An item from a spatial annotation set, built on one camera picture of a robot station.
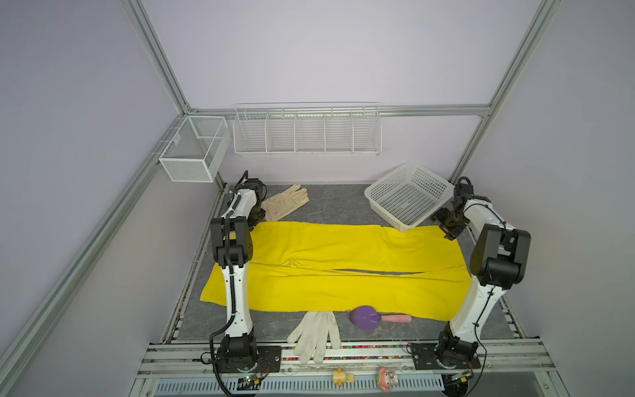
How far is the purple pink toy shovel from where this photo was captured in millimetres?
806

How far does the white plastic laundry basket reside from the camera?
3.63ft

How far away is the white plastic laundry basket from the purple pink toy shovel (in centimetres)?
42
